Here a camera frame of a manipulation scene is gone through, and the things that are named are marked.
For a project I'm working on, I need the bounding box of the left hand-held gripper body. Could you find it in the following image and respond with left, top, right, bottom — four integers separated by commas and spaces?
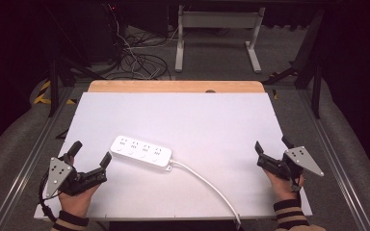
44, 153, 81, 199

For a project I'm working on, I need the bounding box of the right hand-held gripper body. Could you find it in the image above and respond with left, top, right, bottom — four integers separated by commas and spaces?
280, 145, 325, 193

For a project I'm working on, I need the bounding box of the white power strip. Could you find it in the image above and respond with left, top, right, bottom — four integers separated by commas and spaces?
110, 135, 173, 172

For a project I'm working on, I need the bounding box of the person's left hand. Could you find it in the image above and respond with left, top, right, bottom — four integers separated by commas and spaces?
57, 184, 101, 219

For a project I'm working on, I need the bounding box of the person's right hand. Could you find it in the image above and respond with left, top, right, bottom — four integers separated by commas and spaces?
264, 168, 305, 202

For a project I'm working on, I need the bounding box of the black metal stand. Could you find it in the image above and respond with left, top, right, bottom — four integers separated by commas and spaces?
44, 57, 107, 118
263, 9, 327, 119

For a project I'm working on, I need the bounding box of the yellow black floor tape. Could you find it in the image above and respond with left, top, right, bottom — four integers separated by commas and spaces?
33, 80, 78, 106

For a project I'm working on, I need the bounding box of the white board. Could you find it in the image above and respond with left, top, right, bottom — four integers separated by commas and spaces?
33, 91, 313, 222

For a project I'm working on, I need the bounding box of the black equipment box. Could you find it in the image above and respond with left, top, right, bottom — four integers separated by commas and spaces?
76, 0, 126, 62

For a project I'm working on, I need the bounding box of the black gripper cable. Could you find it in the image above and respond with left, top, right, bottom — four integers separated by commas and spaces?
38, 171, 60, 223

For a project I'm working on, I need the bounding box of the aluminium rail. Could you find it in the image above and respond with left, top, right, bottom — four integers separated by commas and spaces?
0, 86, 75, 231
297, 90, 370, 231

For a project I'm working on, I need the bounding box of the white power strip cable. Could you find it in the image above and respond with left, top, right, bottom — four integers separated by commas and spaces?
169, 159, 243, 229

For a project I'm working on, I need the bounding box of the tangle of floor cables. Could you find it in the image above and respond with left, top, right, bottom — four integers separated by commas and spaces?
104, 3, 179, 81

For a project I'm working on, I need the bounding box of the white metal desk frame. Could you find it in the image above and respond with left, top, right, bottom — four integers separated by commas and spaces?
173, 4, 267, 74

